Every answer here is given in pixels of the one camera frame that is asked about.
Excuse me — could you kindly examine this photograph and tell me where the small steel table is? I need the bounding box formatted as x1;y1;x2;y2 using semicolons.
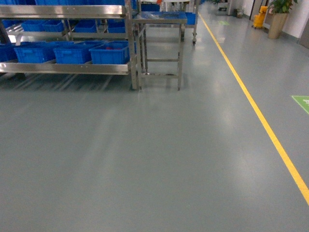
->
133;12;187;90

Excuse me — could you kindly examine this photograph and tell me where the potted plant in planter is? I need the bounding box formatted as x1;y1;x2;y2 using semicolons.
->
268;0;298;39

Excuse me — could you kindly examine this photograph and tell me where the yellow mop bucket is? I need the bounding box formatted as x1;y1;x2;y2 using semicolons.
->
252;6;267;29

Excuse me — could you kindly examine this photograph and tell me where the steel flow rack shelf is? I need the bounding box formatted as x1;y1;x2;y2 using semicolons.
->
0;0;138;89

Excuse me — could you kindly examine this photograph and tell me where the blue bin with red bags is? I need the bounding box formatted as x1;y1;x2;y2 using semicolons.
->
89;41;130;65

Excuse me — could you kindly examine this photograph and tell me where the blue bin far left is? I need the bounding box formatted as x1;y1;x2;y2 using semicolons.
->
14;41;73;63

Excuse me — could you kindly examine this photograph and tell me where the empty blue bin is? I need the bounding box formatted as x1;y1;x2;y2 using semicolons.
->
53;41;106;64

